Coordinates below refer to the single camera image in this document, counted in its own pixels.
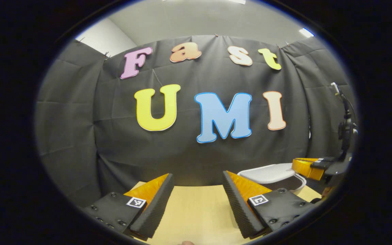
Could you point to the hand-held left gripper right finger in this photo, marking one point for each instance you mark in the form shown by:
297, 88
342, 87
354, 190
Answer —
238, 211

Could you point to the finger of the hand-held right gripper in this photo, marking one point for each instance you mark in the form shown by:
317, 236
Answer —
306, 167

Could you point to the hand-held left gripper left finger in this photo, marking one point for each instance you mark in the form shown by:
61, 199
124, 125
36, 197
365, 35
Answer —
155, 211

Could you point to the white desktop garbage bin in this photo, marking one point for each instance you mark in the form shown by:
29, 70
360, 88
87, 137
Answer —
267, 173

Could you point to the wooden desktop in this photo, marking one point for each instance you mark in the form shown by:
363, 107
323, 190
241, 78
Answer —
196, 214

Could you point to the black backdrop cloth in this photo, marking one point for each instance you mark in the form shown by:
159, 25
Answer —
189, 156

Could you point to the small ceiling light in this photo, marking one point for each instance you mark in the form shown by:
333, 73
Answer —
306, 32

